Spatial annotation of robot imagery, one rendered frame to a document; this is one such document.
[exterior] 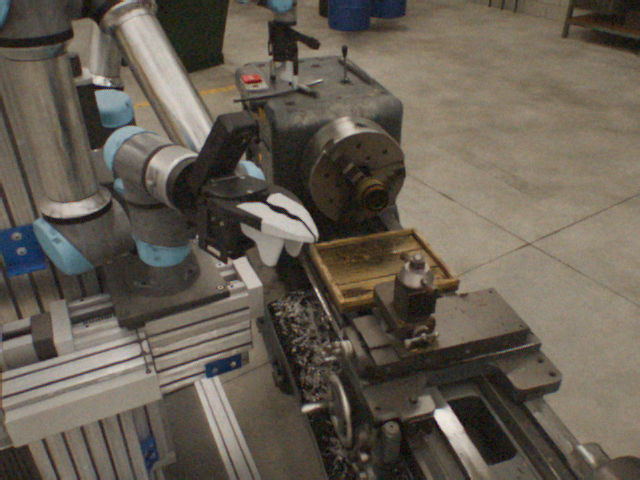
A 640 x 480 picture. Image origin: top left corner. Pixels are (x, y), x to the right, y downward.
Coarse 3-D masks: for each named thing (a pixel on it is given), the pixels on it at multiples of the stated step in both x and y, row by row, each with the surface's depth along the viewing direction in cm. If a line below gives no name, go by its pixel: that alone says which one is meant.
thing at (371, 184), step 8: (360, 184) 168; (368, 184) 166; (376, 184) 166; (360, 192) 167; (368, 192) 165; (376, 192) 164; (384, 192) 165; (360, 200) 168; (368, 200) 165; (376, 200) 172; (384, 200) 168; (368, 208) 166; (376, 208) 167
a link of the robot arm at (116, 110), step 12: (96, 96) 148; (108, 96) 149; (120, 96) 149; (108, 108) 144; (120, 108) 145; (132, 108) 150; (108, 120) 145; (120, 120) 146; (132, 120) 150; (108, 132) 147
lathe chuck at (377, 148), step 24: (360, 120) 177; (336, 144) 169; (360, 144) 171; (384, 144) 174; (312, 168) 172; (336, 168) 173; (312, 192) 175; (336, 192) 177; (336, 216) 182; (360, 216) 185
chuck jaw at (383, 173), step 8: (368, 168) 178; (376, 168) 177; (384, 168) 176; (392, 168) 176; (400, 168) 175; (368, 176) 180; (376, 176) 173; (384, 176) 173; (392, 176) 173; (400, 176) 177; (384, 184) 171; (392, 184) 175
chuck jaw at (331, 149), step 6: (330, 144) 170; (324, 150) 171; (330, 150) 169; (336, 150) 169; (330, 156) 169; (336, 156) 167; (342, 156) 167; (336, 162) 167; (342, 162) 168; (348, 162) 168; (342, 168) 169; (348, 168) 168; (354, 168) 168; (348, 174) 168; (354, 174) 169; (360, 174) 168; (354, 180) 168; (360, 180) 168
